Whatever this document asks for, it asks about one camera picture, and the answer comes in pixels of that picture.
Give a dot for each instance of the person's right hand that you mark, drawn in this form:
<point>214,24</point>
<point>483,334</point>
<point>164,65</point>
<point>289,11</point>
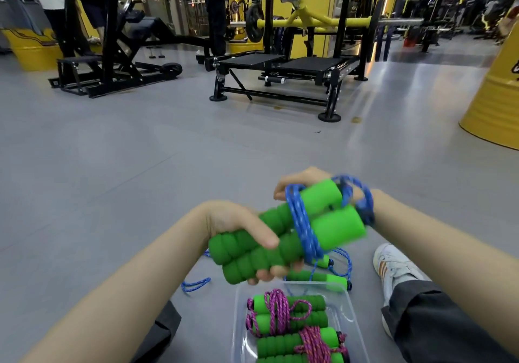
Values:
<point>300,178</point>

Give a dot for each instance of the person's left hand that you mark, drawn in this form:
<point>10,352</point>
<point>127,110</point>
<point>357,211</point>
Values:
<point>231,218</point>

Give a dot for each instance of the clear plastic box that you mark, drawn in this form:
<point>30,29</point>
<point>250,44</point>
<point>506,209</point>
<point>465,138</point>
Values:
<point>348,306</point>

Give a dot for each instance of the person's right forearm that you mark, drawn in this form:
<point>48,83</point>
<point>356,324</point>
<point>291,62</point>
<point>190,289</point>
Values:
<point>446,253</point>

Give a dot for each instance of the person's left forearm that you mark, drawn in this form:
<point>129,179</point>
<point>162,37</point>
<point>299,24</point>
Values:
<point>117,293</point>

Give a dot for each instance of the person's right white sneaker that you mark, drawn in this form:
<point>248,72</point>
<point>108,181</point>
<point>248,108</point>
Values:
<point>395,269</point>

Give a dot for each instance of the person's left leg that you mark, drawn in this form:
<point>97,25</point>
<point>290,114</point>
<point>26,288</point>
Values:
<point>160,330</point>

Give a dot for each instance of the person's leg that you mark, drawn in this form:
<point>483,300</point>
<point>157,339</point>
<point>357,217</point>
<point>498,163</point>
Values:
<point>434,326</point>
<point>160,330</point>

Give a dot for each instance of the person's right leg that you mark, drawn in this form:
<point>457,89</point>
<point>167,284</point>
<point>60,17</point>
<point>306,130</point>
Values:
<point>434,326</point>

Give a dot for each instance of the black squat rack platform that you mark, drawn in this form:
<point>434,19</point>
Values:
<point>312,64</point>

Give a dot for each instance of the yellow barbell bar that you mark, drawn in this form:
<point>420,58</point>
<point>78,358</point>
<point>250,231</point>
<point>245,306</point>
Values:
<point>324,22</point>

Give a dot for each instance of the black weight plate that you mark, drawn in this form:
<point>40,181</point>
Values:
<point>254,24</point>

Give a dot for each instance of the red object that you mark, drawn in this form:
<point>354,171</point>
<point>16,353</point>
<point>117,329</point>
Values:
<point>410,41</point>

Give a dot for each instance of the small black push-up bar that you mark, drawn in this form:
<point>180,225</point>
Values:
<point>152,52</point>
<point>161,52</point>

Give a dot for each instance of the black wheeled gym machine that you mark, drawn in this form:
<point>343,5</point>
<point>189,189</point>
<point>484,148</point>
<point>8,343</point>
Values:
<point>109,70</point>

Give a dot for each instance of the large yellow barrel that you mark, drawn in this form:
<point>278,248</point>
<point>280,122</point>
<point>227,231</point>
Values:
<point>492,111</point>

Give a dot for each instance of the black yellow gym machine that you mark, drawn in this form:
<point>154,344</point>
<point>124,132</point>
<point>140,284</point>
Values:
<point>490,20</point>

